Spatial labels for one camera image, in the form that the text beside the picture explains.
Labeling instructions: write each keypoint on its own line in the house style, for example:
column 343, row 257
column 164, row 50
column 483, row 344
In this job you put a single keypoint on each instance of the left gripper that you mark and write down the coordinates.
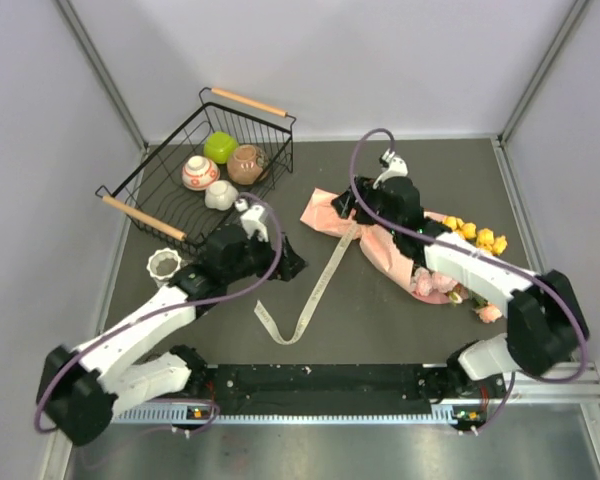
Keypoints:
column 290, row 263

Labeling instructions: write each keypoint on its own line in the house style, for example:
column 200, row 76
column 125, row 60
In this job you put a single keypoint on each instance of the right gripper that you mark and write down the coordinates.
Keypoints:
column 344, row 205

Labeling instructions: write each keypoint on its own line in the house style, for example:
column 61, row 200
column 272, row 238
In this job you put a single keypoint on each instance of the beige ribbon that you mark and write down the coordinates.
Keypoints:
column 310, row 306

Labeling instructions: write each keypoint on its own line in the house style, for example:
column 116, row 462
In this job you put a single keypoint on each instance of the pink wrapping paper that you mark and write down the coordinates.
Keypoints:
column 375, row 242

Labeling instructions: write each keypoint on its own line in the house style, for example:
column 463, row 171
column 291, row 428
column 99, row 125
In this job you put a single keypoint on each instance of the pink flower bunch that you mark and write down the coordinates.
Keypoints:
column 437, row 289

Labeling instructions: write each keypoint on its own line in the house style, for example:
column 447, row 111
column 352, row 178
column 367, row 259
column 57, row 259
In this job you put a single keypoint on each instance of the yellow flower bunch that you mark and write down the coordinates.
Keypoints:
column 483, row 239

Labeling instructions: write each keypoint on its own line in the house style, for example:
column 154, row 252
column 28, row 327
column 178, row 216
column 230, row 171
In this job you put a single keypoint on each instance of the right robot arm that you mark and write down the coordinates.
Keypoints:
column 544, row 322

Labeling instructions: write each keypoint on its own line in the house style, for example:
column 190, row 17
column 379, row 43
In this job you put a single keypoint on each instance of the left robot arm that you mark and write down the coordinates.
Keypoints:
column 82, row 389

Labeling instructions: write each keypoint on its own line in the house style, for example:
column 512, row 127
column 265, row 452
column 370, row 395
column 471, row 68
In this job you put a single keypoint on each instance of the white ribbed ceramic vase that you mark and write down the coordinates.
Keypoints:
column 162, row 265

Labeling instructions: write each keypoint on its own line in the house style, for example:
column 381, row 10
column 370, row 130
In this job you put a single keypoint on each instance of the white flower-shaped cup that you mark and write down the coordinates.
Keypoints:
column 220, row 195

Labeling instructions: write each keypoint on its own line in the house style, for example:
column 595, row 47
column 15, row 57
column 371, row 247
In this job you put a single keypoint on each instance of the brown ceramic cup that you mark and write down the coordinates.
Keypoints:
column 247, row 165

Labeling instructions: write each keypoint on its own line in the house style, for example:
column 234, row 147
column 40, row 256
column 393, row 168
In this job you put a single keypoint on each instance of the white red-patterned bowl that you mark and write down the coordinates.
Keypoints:
column 198, row 172

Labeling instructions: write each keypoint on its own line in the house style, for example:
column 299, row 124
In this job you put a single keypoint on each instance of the green plastic cup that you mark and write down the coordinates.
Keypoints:
column 219, row 146

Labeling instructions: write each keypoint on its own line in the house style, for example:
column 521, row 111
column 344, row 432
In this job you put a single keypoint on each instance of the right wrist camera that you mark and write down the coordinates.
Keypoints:
column 392, row 165

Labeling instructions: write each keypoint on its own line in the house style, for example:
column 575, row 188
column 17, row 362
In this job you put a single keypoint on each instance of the black wire basket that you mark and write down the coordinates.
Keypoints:
column 153, row 195

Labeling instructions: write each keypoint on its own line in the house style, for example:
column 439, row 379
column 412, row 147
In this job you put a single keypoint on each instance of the slotted cable duct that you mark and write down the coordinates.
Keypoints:
column 190, row 414

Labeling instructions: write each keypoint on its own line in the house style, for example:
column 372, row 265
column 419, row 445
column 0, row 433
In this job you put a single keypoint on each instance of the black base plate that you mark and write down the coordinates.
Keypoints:
column 314, row 388

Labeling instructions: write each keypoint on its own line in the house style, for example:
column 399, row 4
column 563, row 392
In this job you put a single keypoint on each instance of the aluminium front rail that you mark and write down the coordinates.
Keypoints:
column 435, row 384

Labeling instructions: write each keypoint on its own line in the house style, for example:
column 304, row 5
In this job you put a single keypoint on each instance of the right frame post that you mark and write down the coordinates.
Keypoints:
column 560, row 39

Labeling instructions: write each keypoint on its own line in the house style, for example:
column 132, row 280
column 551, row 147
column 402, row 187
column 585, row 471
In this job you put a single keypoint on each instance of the frame post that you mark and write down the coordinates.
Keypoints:
column 560, row 39
column 87, row 46

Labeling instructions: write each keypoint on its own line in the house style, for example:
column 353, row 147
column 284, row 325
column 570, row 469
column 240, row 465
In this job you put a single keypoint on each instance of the left frame post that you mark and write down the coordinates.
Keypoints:
column 87, row 46

